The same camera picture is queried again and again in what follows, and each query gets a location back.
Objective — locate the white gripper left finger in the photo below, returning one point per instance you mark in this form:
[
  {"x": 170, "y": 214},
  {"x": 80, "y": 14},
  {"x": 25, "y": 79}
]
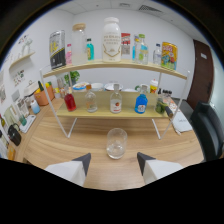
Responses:
[{"x": 71, "y": 170}]

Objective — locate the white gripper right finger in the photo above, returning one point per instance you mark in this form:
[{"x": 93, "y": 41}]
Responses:
[{"x": 156, "y": 169}]

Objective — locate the clear jar of limes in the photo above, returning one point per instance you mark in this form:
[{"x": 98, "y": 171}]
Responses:
[{"x": 161, "y": 106}]

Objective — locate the clear bottle with red label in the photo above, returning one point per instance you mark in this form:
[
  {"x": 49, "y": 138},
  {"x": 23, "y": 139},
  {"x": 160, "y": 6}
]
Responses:
[{"x": 116, "y": 104}]

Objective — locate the clear drinking glass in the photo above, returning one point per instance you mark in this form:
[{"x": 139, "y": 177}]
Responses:
[{"x": 116, "y": 145}]

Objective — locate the white notebook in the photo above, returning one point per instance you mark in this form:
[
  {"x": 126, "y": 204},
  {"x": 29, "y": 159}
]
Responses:
[{"x": 181, "y": 122}]

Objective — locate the two-tier wooden shelf rack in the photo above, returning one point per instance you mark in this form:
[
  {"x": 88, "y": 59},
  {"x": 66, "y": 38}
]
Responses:
[{"x": 100, "y": 114}]

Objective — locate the white tray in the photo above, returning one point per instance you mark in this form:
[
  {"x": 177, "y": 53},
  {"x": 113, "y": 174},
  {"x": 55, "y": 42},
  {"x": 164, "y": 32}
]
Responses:
[{"x": 27, "y": 124}]

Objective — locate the black chair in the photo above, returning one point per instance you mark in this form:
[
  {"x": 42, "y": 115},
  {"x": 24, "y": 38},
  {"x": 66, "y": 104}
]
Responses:
[{"x": 208, "y": 130}]

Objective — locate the black kettle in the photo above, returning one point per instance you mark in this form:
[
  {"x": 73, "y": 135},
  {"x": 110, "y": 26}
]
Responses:
[{"x": 14, "y": 136}]

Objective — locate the blue liquid glass bottle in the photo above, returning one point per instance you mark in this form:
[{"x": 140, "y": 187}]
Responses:
[{"x": 141, "y": 104}]

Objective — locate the red liquid glass bottle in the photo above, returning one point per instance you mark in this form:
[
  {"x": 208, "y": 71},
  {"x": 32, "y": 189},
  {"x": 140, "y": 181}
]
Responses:
[{"x": 70, "y": 102}]

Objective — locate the clear bottle with orange label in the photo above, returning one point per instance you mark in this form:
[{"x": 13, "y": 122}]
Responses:
[{"x": 91, "y": 102}]

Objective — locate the light blue plastic bottle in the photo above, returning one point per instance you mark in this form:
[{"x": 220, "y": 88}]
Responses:
[{"x": 35, "y": 108}]

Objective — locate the white bottle with red cap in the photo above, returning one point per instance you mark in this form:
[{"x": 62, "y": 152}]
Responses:
[{"x": 153, "y": 86}]

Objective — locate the blue rimmed bowl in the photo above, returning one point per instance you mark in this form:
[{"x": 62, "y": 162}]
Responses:
[{"x": 80, "y": 86}]

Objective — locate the plain white bowl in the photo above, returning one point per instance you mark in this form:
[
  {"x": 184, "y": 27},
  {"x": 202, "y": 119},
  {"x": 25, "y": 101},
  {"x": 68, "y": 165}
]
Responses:
[{"x": 97, "y": 86}]

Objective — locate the white kitchen appliance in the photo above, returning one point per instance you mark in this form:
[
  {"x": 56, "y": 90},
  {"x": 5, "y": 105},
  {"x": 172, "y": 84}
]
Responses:
[{"x": 30, "y": 88}]

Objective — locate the patterned white bowl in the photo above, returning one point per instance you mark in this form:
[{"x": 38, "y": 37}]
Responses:
[{"x": 111, "y": 86}]

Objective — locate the green potted plant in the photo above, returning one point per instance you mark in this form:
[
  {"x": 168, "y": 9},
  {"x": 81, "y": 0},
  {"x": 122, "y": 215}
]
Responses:
[{"x": 74, "y": 76}]

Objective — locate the brown door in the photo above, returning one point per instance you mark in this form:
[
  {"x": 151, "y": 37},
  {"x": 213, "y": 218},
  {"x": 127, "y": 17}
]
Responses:
[{"x": 201, "y": 73}]

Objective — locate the small clear bottle blue cap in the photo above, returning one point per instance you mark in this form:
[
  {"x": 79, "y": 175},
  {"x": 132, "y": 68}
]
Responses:
[{"x": 157, "y": 56}]

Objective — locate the yellow printed drink can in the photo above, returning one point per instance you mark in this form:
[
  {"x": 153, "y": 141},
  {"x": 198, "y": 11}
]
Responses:
[{"x": 169, "y": 56}]

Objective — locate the pink bottle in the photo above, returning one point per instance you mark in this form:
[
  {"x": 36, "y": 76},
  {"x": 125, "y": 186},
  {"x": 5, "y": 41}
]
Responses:
[{"x": 69, "y": 56}]

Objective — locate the clear bottle with green cap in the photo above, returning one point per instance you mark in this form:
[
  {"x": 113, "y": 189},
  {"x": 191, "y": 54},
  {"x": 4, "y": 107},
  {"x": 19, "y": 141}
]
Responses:
[{"x": 142, "y": 51}]

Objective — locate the teal bottle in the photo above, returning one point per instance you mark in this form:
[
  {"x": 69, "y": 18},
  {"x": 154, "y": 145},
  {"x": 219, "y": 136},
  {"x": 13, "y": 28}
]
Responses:
[{"x": 90, "y": 50}]

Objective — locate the glass jar with cork lid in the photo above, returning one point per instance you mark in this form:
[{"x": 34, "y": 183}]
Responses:
[{"x": 79, "y": 45}]

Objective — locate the white vase with flowers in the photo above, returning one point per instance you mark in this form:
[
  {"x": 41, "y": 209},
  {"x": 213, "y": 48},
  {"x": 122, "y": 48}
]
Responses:
[{"x": 27, "y": 46}]

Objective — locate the tall white milk bottle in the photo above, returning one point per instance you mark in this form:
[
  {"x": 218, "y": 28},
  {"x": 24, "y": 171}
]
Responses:
[{"x": 111, "y": 41}]

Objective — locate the ceiling air vent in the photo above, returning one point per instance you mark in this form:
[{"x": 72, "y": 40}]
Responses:
[{"x": 150, "y": 8}]

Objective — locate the long wooden wall shelf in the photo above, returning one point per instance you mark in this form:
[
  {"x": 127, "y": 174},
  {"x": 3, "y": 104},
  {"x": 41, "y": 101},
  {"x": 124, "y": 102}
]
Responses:
[{"x": 21, "y": 60}]

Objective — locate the grey wall poster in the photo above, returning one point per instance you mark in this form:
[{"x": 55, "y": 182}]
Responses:
[{"x": 125, "y": 50}]

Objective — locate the red wall poster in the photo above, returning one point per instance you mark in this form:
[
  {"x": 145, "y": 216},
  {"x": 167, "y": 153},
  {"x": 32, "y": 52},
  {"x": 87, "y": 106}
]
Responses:
[{"x": 126, "y": 38}]

